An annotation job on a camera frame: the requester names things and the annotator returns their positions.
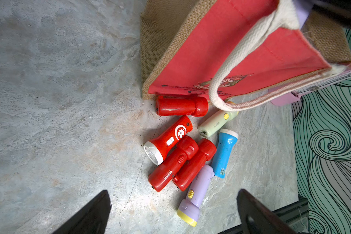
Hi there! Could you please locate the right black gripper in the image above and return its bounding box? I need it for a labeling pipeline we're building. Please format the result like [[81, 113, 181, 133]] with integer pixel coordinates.
[[310, 0, 351, 29]]

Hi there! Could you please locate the red jute tote bag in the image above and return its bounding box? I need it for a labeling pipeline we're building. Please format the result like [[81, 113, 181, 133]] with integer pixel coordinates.
[[140, 1, 351, 111]]

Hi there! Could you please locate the red flashlight white head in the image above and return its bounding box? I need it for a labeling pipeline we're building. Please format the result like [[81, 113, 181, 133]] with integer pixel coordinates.
[[143, 116, 193, 166]]

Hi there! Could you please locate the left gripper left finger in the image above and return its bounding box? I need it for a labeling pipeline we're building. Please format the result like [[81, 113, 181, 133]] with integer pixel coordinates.
[[54, 190, 111, 234]]

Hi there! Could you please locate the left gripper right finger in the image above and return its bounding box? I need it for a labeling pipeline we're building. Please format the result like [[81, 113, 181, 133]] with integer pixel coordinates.
[[237, 189, 296, 234]]

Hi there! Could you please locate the pink metronome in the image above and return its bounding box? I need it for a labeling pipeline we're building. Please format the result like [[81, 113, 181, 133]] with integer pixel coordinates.
[[270, 64, 351, 106]]

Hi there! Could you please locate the pale green flashlight upper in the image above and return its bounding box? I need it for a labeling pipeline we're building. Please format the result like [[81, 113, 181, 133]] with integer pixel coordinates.
[[198, 110, 239, 138]]

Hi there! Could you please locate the blue flashlight white head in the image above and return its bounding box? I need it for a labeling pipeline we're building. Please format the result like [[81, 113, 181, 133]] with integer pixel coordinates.
[[211, 129, 238, 178]]

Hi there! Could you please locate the purple flashlight yellow head bottom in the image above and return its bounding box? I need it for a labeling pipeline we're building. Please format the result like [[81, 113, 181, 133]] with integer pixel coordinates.
[[176, 164, 215, 227]]

